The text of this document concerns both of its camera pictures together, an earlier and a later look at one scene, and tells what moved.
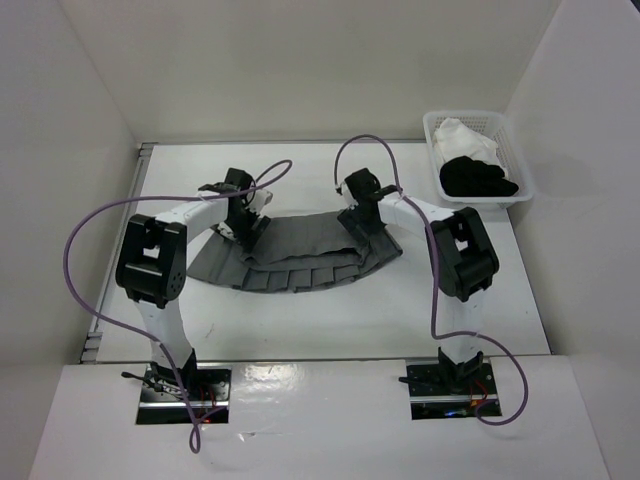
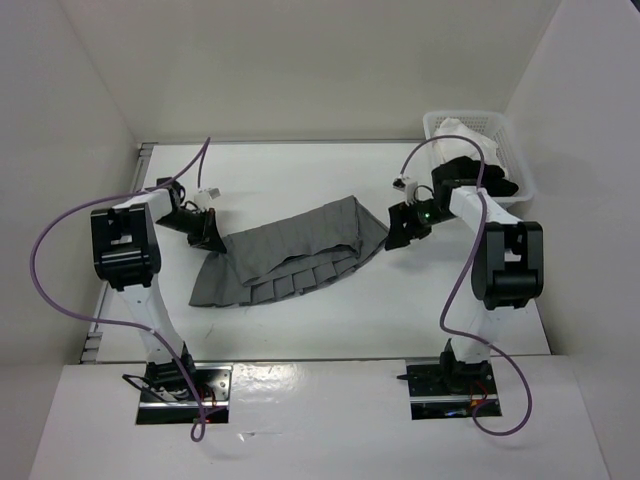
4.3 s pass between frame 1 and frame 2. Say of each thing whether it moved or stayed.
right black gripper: moved
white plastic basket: stayed
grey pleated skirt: moved
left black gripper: moved
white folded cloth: stayed
